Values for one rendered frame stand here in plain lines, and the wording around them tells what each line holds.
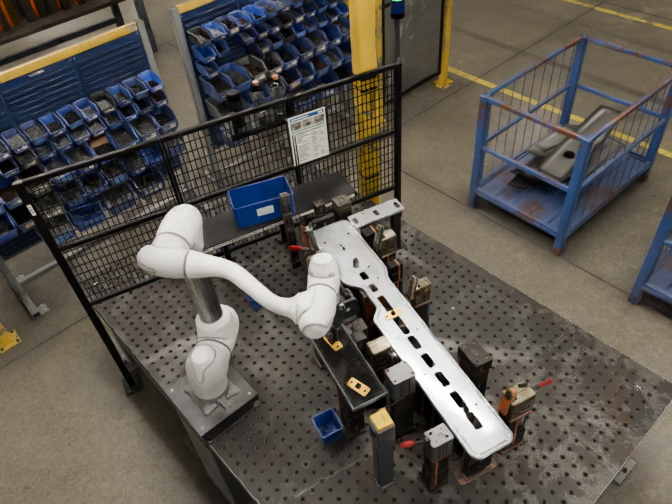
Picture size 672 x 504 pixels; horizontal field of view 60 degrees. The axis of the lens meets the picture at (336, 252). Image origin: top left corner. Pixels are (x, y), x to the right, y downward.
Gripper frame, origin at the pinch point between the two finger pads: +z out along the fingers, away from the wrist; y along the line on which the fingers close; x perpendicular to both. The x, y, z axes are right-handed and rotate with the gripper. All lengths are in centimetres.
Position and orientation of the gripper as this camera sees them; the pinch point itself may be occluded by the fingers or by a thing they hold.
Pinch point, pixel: (332, 335)
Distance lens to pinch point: 223.6
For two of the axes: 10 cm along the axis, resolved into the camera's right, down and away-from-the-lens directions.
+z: 0.8, 7.1, 7.0
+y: 8.1, -4.5, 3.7
